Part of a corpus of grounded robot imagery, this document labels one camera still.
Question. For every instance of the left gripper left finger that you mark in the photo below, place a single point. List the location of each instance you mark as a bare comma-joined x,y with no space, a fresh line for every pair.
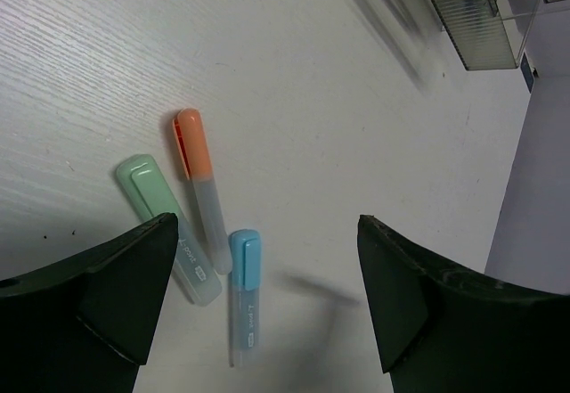
87,322

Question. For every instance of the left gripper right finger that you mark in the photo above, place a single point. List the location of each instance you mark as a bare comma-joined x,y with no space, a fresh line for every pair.
442,327

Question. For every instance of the green capped marker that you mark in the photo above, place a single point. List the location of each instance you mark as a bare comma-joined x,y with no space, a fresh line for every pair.
147,190

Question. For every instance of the blue capped marker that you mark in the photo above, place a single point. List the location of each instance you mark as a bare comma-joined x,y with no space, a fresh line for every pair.
244,287

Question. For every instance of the orange capped marker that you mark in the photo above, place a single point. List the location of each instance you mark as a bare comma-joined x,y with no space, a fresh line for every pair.
192,145

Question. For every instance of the clear acrylic drawer organizer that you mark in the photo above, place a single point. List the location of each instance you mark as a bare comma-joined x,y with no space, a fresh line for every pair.
489,34

